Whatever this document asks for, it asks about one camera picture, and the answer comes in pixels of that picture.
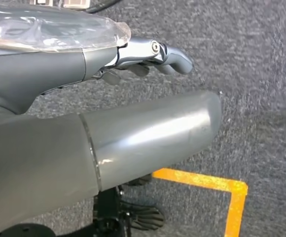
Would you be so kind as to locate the black robot left foot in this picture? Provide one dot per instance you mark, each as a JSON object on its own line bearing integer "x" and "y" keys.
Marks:
{"x": 143, "y": 217}

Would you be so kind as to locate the yellow floor tape outline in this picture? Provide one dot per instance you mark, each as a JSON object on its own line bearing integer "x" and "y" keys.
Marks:
{"x": 234, "y": 202}

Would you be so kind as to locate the steel floor socket box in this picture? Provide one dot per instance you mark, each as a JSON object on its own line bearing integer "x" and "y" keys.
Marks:
{"x": 71, "y": 3}

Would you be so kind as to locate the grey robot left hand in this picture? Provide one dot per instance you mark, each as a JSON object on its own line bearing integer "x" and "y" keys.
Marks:
{"x": 34, "y": 72}

